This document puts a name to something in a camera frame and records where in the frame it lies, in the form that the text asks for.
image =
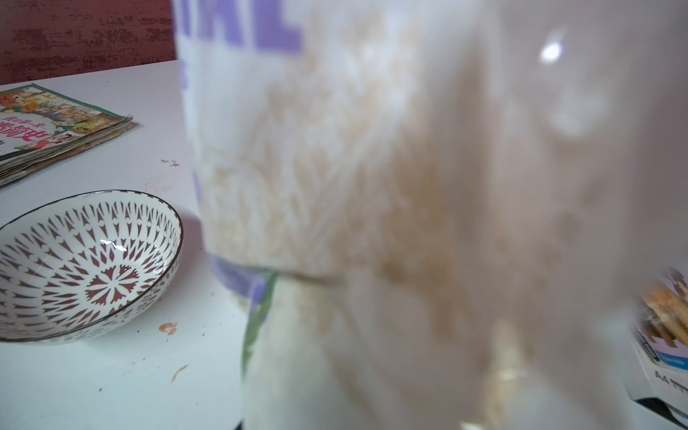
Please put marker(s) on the patterned white breakfast bowl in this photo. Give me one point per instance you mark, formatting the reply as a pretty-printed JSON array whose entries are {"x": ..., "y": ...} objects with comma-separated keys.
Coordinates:
[{"x": 82, "y": 266}]

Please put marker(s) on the colourful magazine right back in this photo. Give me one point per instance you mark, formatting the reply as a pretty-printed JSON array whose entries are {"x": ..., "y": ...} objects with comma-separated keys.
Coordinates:
[{"x": 660, "y": 334}]

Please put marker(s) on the clear oats bag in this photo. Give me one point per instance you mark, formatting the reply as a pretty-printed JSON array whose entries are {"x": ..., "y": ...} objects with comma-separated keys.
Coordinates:
[{"x": 455, "y": 205}]

